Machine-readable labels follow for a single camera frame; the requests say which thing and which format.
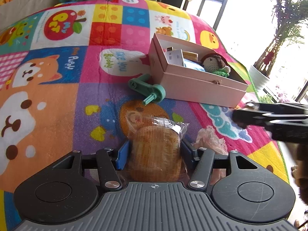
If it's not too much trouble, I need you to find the pink lace cloth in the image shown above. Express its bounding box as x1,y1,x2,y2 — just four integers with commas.
192,126,228,155

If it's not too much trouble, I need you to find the brown bread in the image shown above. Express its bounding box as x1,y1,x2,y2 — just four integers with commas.
125,110,189,182

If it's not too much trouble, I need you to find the teal plastic crank handle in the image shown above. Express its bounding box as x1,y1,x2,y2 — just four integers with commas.
128,74,166,105

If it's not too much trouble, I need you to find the blue tissue pack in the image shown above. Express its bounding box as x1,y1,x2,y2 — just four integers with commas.
183,59,205,72

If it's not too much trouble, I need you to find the crochet doll with green dress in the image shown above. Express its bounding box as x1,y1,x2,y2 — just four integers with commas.
200,53,231,77

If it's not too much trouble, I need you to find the person's right hand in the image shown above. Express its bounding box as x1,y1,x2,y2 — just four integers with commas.
286,143,308,205

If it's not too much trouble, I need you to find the pink flowering plant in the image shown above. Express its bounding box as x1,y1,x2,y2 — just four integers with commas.
258,86,295,104

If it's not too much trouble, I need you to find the white ribbed plant pot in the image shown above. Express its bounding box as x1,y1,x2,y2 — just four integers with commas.
249,66,270,91

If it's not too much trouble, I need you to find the pink cardboard box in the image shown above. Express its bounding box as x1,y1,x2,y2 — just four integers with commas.
148,33,248,108

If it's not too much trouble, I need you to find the colourful cartoon play mat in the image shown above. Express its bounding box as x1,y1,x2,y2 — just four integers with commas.
1,0,289,230

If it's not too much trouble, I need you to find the potted palm plant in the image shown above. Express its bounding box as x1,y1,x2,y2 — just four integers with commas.
254,0,307,77

